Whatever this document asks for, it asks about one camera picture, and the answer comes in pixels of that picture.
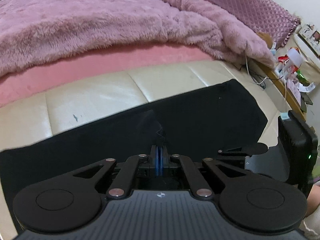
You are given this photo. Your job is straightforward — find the black pants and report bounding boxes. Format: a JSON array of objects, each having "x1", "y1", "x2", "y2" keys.
[{"x1": 0, "y1": 78, "x2": 269, "y2": 205}]

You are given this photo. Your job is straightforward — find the person's right hand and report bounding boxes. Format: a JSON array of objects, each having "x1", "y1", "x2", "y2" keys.
[{"x1": 305, "y1": 181, "x2": 320, "y2": 217}]

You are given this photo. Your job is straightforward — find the wooden bedside table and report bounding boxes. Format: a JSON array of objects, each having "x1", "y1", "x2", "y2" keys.
[{"x1": 252, "y1": 60, "x2": 306, "y2": 121}]

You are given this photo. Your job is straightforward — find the cream leather mattress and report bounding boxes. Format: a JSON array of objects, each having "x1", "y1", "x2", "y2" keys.
[{"x1": 0, "y1": 60, "x2": 288, "y2": 240}]

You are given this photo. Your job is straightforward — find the cluttered bedside items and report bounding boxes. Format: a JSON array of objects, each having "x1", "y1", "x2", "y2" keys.
[{"x1": 269, "y1": 23, "x2": 320, "y2": 111}]

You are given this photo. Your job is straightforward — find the pink bed sheet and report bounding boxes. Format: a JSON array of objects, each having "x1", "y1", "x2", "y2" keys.
[{"x1": 1, "y1": 43, "x2": 212, "y2": 106}]

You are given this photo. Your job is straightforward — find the purple quilted pillow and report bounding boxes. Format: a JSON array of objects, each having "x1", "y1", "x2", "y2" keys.
[{"x1": 208, "y1": 0, "x2": 301, "y2": 48}]

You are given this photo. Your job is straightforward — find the fluffy mauve blanket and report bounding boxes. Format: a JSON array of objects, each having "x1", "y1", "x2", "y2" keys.
[{"x1": 1, "y1": 0, "x2": 275, "y2": 75}]

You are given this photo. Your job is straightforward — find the white charging cable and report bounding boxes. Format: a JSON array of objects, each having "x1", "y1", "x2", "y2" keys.
[{"x1": 243, "y1": 52, "x2": 268, "y2": 91}]

